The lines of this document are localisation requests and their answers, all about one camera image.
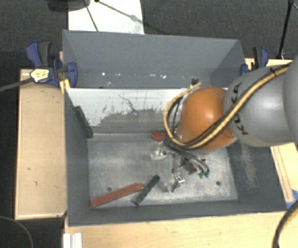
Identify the red-brown flat block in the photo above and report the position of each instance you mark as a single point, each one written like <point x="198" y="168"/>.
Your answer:
<point x="157" y="136"/>
<point x="116" y="194"/>

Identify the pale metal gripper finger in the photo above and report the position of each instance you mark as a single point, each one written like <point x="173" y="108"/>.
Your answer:
<point x="181" y="181"/>
<point x="177" y="177"/>

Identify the grey metal bin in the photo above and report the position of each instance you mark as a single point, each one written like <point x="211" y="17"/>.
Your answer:
<point x="128" y="161"/>

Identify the pale wood board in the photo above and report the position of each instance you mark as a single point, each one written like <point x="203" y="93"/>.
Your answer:
<point x="40" y="148"/>

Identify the dark green flat block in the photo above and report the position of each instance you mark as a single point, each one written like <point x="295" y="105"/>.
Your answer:
<point x="147" y="190"/>

